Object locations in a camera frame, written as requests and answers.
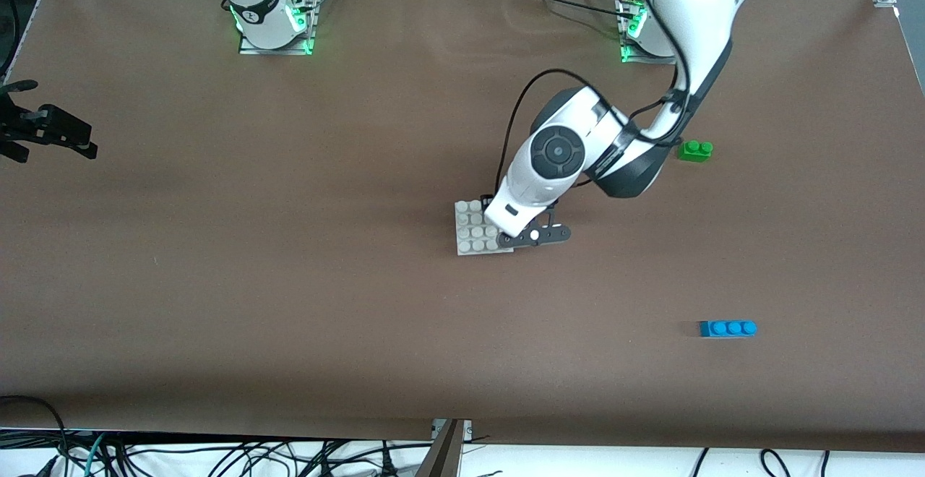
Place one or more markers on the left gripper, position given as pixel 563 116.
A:
pixel 485 202

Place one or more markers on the white studded base plate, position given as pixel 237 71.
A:
pixel 470 231

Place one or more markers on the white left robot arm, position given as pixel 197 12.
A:
pixel 694 0

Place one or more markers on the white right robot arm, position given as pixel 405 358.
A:
pixel 253 7

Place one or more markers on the green toy block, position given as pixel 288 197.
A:
pixel 692 153

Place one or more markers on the blue toy block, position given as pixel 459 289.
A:
pixel 726 329

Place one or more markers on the brown table cover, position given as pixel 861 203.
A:
pixel 361 332

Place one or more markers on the metal table frame beam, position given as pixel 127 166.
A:
pixel 441 459

